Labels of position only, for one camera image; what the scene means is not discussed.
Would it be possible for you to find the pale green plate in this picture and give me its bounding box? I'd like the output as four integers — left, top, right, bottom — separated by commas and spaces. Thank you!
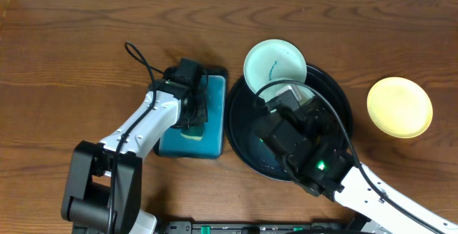
262, 84, 315, 112
243, 39, 307, 93

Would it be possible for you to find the green yellow sponge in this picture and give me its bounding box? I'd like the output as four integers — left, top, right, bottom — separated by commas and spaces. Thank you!
180, 125, 204, 141

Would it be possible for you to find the yellow plate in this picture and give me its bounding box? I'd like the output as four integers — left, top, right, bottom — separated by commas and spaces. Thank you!
366, 77, 434, 139

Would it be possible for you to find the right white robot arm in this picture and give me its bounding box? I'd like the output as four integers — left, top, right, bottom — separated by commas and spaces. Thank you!
255, 94, 457, 233

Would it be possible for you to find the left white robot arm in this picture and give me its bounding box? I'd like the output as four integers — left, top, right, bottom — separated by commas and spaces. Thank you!
61, 80, 207, 233

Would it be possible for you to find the round black serving tray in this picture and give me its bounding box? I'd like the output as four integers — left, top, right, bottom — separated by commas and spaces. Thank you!
225, 64, 354, 182

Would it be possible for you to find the black rectangular water tray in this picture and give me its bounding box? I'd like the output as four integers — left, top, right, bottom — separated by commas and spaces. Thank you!
153, 67, 228, 160

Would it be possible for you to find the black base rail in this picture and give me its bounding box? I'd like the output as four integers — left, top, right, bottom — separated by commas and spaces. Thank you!
155, 217, 369, 234

